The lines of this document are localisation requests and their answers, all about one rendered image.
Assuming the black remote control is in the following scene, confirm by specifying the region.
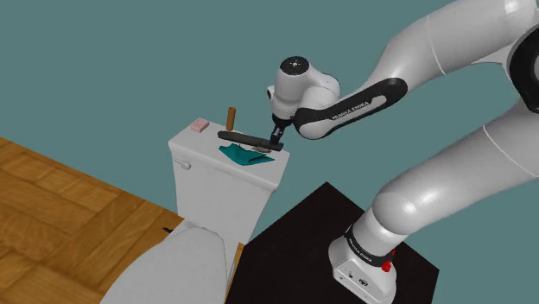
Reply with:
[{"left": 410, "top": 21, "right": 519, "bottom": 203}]
[{"left": 217, "top": 130, "right": 284, "bottom": 153}]

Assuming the teal folded cloth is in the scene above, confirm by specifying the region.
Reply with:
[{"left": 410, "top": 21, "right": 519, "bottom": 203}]
[{"left": 218, "top": 143, "right": 276, "bottom": 167}]

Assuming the pink soap bar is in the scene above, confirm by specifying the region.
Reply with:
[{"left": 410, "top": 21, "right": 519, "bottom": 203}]
[{"left": 189, "top": 118, "right": 211, "bottom": 134}]

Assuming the white toilet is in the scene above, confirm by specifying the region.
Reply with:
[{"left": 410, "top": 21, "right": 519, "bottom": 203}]
[{"left": 99, "top": 117, "right": 291, "bottom": 304}]

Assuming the black robot stand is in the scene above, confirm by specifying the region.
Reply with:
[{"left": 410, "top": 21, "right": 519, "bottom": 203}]
[{"left": 225, "top": 180, "right": 441, "bottom": 304}]

